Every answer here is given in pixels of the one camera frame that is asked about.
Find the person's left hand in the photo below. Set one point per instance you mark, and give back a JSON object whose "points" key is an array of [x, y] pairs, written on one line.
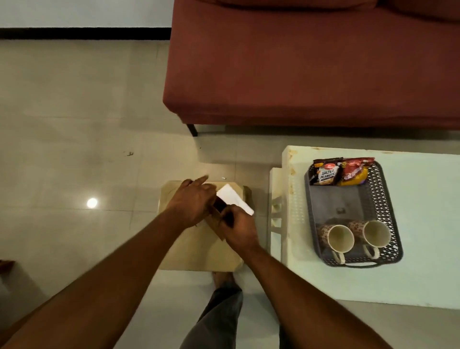
{"points": [[188, 205]]}

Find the person's right hand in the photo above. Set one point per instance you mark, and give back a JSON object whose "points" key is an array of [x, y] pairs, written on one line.
{"points": [[241, 230]]}

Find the person's right fingers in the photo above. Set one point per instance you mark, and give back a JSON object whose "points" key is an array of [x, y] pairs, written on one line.
{"points": [[226, 216]]}

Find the small brown cardboard box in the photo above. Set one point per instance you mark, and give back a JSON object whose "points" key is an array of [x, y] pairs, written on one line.
{"points": [[215, 224]]}

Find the white paper sheet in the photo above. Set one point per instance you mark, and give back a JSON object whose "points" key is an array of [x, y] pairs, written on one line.
{"points": [[233, 198]]}

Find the person's right forearm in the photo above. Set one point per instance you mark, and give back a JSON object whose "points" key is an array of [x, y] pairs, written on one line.
{"points": [[302, 305]]}

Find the person's left forearm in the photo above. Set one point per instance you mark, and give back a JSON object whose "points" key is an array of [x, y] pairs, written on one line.
{"points": [[100, 287]]}

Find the beige plastic stool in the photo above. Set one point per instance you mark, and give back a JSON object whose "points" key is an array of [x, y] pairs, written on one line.
{"points": [[196, 251]]}

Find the person's bare foot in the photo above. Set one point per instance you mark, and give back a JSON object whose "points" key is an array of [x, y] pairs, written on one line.
{"points": [[222, 278]]}

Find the black sofa leg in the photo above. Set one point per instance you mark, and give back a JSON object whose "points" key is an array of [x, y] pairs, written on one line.
{"points": [[193, 130]]}

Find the person's grey trouser leg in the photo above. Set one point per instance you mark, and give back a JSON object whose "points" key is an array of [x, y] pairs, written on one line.
{"points": [[215, 320]]}

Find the brown and white snack packet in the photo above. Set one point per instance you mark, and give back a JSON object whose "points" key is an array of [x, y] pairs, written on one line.
{"points": [[326, 172]]}

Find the grey perforated plastic tray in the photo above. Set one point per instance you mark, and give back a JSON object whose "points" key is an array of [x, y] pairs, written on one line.
{"points": [[337, 205]]}

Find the patterned ceramic mug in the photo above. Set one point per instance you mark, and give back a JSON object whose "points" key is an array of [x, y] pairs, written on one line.
{"points": [[337, 239], [373, 233]]}

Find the red and yellow snack packet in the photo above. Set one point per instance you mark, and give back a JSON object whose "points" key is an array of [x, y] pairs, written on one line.
{"points": [[354, 172]]}

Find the dark red sofa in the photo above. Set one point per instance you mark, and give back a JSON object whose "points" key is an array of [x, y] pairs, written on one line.
{"points": [[312, 64]]}

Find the white table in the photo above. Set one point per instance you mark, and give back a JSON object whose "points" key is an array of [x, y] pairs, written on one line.
{"points": [[424, 223]]}

